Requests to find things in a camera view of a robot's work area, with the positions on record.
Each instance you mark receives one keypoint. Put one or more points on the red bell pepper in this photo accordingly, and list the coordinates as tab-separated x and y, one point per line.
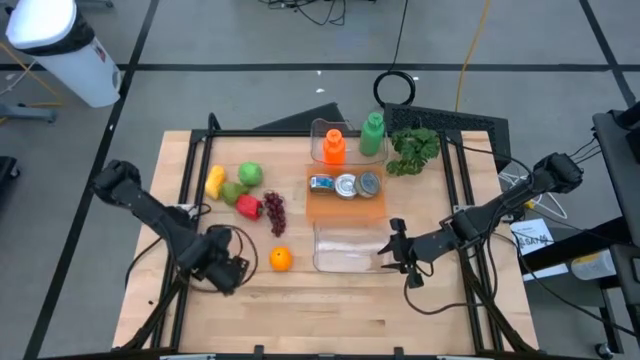
249	207

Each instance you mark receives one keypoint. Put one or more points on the blue label tin can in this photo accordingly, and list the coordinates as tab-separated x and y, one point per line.
321	184

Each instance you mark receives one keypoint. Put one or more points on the white paper sheet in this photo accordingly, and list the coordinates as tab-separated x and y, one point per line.
532	237

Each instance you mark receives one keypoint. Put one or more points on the green apple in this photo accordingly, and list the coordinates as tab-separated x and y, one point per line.
250	174

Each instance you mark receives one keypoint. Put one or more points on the green pear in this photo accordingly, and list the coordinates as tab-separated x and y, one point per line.
232	193

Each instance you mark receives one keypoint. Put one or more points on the clear plastic bin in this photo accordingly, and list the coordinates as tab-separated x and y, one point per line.
317	150
350	247

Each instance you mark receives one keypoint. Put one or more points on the black flat panel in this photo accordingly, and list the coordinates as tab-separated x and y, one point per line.
310	120

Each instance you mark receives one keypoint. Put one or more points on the white trash can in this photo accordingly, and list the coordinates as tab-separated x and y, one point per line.
75	70

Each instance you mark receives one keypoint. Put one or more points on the green leafy plant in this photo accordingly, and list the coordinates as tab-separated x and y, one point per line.
412	150

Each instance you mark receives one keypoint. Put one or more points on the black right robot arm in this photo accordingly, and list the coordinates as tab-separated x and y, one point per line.
505	200

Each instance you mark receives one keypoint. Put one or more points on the black perforated panel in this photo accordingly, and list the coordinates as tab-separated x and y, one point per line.
450	120

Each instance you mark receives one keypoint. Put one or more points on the green plastic bottle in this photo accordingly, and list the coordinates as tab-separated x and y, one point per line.
371	137

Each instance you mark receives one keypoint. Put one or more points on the orange plastic bottle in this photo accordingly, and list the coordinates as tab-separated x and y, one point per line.
334	149

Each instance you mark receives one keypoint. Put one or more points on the translucent orange plastic bin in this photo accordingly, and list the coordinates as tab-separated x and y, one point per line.
345	210

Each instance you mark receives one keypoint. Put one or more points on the black aluminium frame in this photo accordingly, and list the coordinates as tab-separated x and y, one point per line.
200	150

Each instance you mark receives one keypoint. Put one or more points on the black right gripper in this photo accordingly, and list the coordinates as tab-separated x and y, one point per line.
417	250

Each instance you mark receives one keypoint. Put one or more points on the black side desk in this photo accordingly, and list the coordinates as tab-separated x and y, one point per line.
620	165

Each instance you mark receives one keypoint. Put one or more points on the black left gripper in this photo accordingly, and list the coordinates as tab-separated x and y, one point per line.
220	267

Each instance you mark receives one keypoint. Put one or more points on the orange fruit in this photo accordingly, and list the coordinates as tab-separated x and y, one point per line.
281	259

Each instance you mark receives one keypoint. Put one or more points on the purple grape bunch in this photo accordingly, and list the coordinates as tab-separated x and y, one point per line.
275	212

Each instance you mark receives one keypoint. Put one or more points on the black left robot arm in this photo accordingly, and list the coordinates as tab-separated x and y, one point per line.
145	207

